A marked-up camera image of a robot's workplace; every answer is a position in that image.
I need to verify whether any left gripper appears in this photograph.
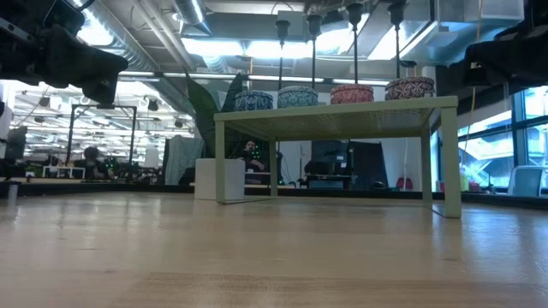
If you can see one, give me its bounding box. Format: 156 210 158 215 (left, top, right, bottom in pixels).
0 0 129 104

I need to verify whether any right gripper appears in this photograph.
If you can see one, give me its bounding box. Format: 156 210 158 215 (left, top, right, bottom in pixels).
462 0 548 86

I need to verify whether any black candle holder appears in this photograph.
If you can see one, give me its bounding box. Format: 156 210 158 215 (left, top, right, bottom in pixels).
346 2 365 86
307 14 324 90
274 19 291 92
387 0 406 80

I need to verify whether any pink speckled ball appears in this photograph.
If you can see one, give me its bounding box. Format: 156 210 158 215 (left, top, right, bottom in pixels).
330 83 375 105

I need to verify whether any blue speckled ball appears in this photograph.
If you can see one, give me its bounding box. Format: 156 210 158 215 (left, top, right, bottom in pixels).
234 89 274 112

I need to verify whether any green perforated metal shelf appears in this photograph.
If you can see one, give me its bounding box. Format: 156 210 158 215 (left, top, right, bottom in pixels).
213 96 462 219

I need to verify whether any person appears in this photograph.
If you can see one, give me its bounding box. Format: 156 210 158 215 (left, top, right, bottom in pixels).
74 146 110 180
237 139 267 173

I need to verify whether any white table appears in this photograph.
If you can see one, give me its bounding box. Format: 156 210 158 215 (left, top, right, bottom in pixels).
41 165 86 179

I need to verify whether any white chair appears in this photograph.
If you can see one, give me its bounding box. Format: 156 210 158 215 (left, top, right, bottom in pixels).
507 165 545 198

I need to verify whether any grey cloth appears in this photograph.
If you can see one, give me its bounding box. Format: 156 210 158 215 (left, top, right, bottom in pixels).
164 135 206 186

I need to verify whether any dark panel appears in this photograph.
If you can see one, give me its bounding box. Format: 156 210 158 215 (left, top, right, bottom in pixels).
347 140 389 189

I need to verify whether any green plant in white pot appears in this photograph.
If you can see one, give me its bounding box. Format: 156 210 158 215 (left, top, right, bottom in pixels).
183 70 246 201

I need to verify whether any black stand frame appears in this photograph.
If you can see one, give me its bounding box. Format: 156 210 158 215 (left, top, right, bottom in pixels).
66 104 138 168

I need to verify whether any black aluminium table frame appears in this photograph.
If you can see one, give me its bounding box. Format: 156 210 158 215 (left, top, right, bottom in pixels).
0 179 548 210

